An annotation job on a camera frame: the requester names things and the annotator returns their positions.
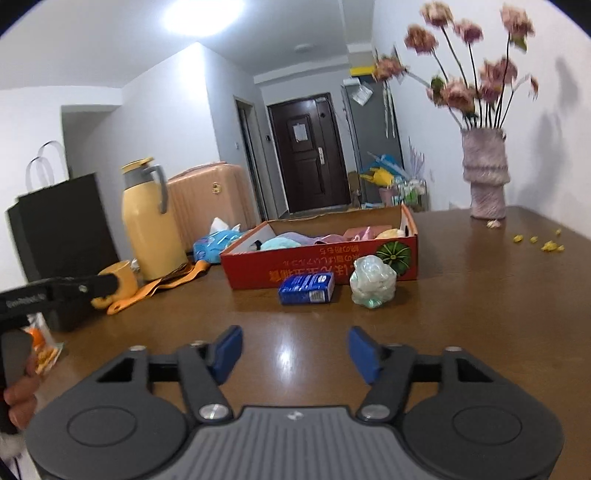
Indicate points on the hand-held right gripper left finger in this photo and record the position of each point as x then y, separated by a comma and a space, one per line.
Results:
228, 353

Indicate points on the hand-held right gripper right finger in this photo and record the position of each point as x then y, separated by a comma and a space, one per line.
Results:
362, 355

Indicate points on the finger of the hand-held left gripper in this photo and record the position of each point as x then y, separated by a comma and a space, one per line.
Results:
92, 285

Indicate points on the red cardboard box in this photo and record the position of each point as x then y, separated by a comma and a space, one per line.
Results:
300, 265

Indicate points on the light blue soft pad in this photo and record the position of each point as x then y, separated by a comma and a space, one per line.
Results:
277, 242

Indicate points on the pink soft cloth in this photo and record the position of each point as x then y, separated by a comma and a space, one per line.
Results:
332, 238

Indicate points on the lavender fluffy cloth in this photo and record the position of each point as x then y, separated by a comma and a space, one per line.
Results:
300, 237

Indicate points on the person's left hand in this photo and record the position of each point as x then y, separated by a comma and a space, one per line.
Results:
18, 397

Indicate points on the yellow mug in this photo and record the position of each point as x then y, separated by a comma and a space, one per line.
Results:
122, 277

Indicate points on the orange snack packet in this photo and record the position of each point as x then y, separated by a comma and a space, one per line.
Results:
44, 346

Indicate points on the black paper bag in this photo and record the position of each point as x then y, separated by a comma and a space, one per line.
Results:
64, 230

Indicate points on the crumpled clear plastic bag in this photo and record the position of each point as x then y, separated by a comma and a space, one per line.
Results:
374, 281

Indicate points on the yellow thermos jug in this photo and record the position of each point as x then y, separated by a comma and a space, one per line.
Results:
147, 230

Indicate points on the blue tissue packet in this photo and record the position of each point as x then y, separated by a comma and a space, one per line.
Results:
307, 288

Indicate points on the blue patterned tissue pack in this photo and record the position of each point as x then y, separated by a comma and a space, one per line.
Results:
214, 244

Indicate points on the yellow white plush toy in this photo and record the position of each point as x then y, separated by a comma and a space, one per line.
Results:
392, 233

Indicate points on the peach suitcase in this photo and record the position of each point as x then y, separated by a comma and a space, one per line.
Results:
207, 198

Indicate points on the dark entrance door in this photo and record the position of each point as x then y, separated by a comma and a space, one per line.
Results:
307, 157

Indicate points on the scattered yellow petals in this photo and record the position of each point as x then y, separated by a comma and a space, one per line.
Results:
549, 244

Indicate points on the pale ribbed vase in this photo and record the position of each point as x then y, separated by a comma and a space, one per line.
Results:
485, 175

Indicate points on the grey tall cabinet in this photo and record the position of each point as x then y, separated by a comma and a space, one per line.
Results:
369, 120

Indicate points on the ceiling light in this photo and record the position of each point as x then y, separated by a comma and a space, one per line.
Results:
205, 16

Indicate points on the pink artificial flowers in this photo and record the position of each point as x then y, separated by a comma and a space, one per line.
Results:
466, 69

